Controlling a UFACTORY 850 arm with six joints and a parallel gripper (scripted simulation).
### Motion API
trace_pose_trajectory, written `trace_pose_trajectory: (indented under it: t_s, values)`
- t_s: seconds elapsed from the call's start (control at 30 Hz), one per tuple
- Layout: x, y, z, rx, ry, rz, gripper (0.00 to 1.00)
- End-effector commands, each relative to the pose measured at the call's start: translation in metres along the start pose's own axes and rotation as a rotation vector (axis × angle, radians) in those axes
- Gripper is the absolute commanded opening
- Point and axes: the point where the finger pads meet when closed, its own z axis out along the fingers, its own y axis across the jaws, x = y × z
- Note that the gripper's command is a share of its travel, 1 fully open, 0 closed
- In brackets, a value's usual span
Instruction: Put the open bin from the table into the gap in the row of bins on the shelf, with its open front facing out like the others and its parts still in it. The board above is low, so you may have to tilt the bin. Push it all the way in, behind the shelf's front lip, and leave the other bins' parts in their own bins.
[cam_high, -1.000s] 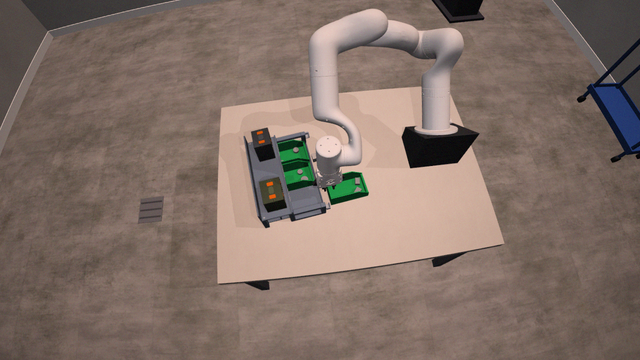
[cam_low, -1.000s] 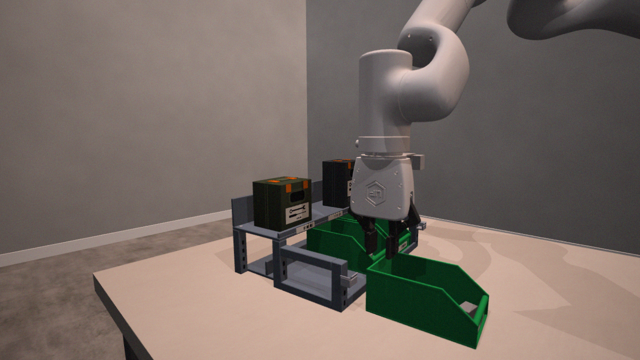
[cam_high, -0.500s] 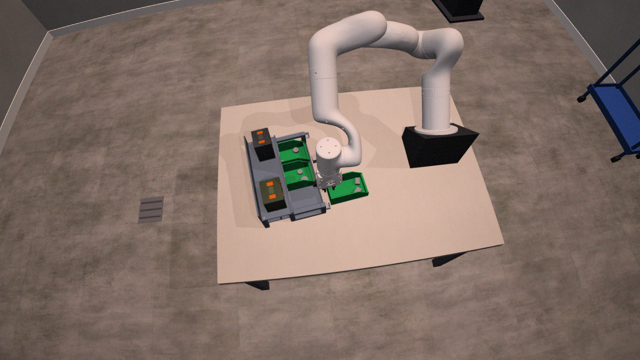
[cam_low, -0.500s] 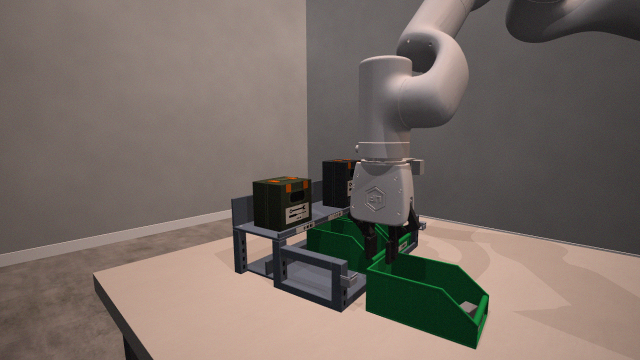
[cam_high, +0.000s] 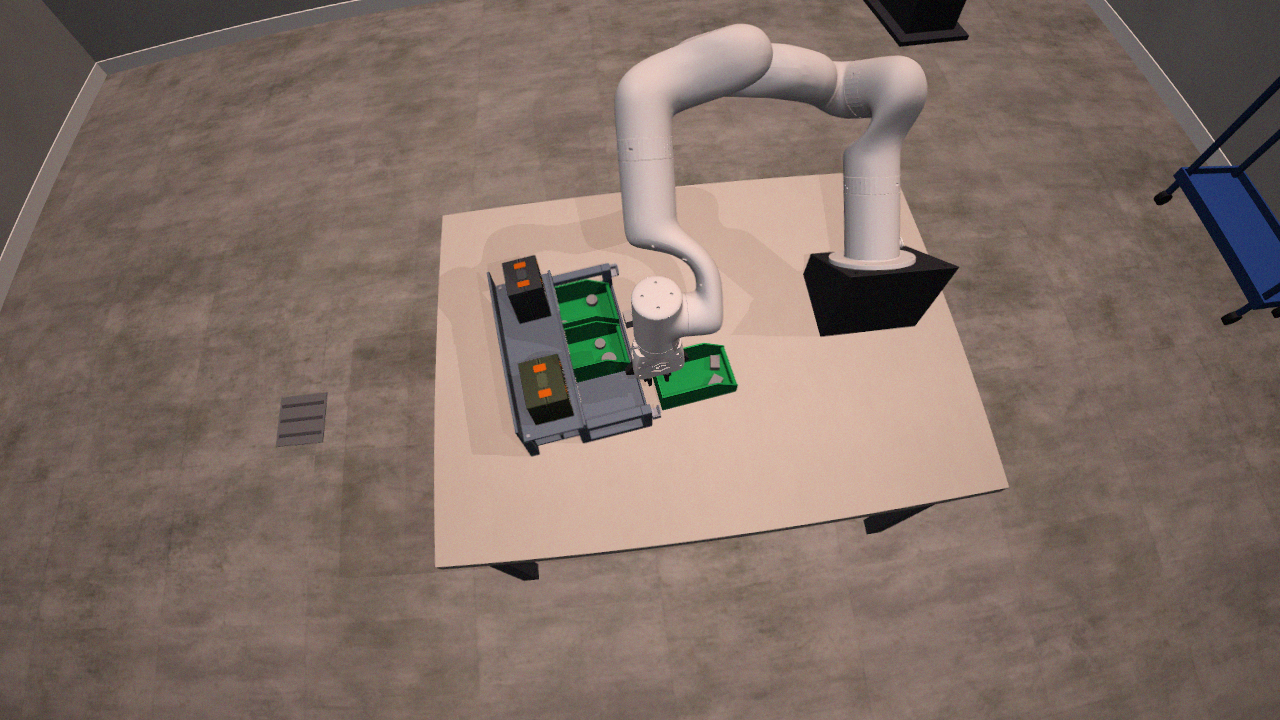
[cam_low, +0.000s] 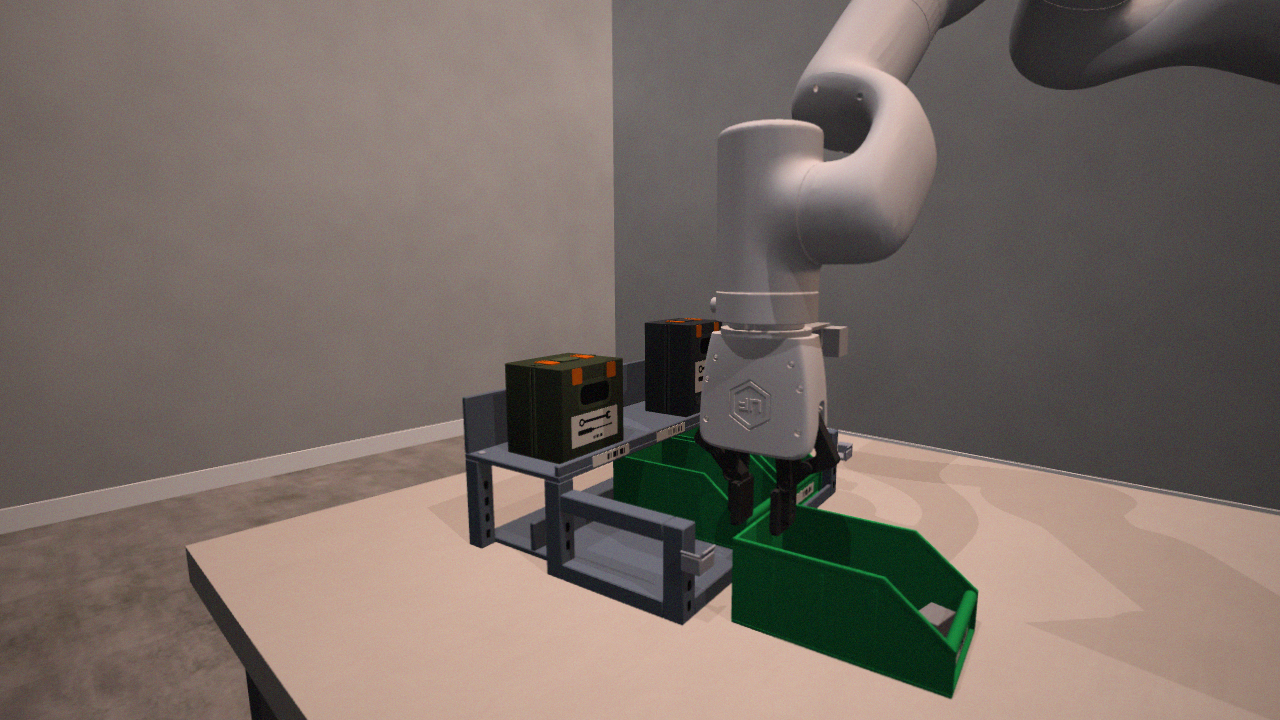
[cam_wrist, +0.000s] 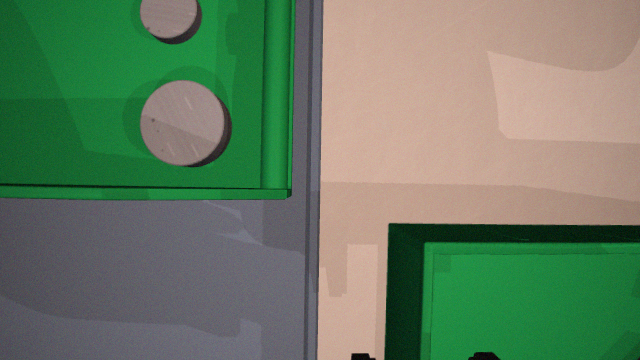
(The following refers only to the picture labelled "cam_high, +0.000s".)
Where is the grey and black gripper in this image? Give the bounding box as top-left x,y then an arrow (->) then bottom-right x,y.
625,338 -> 689,386

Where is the grey metal shelf rack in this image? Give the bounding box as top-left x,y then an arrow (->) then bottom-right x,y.
486,263 -> 660,456

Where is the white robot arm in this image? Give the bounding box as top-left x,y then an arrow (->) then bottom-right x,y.
614,24 -> 928,359

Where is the green bin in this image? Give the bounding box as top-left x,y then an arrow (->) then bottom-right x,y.
564,322 -> 628,383
554,279 -> 618,328
653,343 -> 736,411

